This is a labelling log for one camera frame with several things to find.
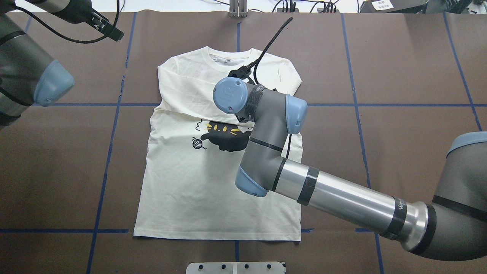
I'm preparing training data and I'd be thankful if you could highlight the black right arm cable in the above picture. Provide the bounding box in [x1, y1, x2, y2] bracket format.
[228, 16, 294, 85]

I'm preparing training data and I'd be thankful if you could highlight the brown table cover mat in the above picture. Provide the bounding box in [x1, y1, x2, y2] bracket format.
[1, 10, 486, 274]

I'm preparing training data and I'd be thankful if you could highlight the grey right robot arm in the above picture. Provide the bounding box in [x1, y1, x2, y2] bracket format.
[213, 77, 487, 261]

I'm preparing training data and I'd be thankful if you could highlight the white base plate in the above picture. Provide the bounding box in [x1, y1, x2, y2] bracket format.
[186, 261, 287, 274]

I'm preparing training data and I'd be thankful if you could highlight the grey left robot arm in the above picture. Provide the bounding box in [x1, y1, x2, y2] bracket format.
[0, 0, 124, 128]

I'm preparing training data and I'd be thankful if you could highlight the cream long-sleeve cat shirt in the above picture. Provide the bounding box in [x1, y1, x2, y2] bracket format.
[134, 46, 302, 241]

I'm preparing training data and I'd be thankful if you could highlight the aluminium frame post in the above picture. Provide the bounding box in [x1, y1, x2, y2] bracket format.
[228, 0, 248, 18]

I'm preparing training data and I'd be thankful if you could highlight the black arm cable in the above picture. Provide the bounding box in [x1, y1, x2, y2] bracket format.
[228, 16, 294, 85]
[14, 0, 121, 44]

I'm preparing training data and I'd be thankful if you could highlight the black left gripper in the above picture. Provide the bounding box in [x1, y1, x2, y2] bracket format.
[63, 0, 124, 42]

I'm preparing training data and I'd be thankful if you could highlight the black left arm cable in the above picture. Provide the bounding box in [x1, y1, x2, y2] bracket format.
[14, 0, 121, 44]

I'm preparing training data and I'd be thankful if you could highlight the black box with label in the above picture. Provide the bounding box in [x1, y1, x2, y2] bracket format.
[359, 0, 428, 14]

